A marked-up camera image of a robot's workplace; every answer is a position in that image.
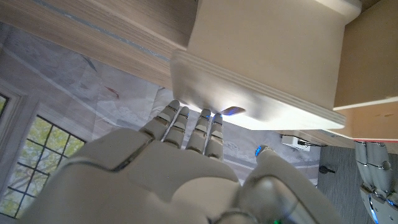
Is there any light wooden box with slot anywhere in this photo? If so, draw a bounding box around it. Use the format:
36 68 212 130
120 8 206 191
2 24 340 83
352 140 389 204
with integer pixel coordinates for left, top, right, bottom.
169 0 363 131

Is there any printed window backdrop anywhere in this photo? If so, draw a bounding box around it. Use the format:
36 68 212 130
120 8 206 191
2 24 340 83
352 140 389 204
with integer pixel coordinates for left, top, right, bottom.
0 21 321 218

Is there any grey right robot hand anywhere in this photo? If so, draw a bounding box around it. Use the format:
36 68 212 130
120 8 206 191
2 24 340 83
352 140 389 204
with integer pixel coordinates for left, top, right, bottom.
18 99 343 224

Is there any white power strip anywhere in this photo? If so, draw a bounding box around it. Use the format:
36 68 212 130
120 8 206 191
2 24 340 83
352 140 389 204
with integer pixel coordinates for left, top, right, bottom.
281 134 312 152

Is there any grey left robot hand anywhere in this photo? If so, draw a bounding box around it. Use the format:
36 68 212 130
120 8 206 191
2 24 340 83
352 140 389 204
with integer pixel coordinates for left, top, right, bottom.
354 140 398 224

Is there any black power strip cord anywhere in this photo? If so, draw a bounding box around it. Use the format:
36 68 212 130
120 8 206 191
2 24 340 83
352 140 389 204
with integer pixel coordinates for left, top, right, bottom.
297 139 322 147

